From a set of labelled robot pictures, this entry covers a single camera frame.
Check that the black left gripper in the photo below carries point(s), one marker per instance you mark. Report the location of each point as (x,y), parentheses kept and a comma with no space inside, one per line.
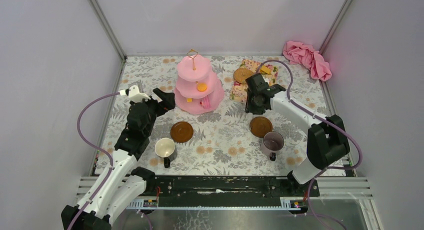
(157,103)

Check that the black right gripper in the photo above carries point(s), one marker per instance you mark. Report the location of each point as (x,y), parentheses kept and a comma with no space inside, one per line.
(249,108)

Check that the floral rectangular serving tray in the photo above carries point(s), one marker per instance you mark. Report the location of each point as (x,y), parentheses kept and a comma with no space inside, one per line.
(238,92)

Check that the round orange cookie toy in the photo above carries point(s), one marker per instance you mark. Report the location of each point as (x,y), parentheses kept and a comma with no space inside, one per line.
(265,70)

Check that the small orange cookie toy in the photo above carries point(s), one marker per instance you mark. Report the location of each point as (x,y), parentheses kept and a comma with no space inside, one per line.
(201,87)

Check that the pink cake slice toy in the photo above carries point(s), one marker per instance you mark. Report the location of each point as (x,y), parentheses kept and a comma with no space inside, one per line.
(205,104)

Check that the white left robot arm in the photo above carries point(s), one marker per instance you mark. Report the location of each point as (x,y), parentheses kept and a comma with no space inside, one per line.
(121,181)

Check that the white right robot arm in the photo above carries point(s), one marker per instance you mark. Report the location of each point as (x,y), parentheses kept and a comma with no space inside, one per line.
(326,139)

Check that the round woven brown coaster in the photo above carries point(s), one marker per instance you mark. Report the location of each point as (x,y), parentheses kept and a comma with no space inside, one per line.
(241,74)

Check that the brown saucer right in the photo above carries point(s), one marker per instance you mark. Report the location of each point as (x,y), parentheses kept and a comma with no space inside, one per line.
(260,126)

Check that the brown saucer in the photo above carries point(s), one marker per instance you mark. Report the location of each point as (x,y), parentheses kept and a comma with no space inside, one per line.
(260,126)
(181,132)

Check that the pink three-tier cake stand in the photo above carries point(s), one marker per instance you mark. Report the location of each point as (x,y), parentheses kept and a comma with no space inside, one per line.
(192,69)

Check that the brown saucer left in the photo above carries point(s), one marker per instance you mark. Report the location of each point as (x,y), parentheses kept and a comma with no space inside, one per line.
(181,132)

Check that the crumpled pink cloth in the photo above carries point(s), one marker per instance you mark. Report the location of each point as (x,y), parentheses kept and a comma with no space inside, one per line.
(303,54)

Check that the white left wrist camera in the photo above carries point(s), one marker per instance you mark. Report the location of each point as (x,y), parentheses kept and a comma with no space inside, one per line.
(134,94)

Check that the cream mug black handle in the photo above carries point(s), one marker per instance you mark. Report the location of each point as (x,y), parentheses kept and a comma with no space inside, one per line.
(165,148)

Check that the mauve mug black handle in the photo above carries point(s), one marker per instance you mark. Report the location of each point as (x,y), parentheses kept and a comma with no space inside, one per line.
(272,144)

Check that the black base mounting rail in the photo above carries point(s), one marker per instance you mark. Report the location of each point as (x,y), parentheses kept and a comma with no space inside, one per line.
(181,192)

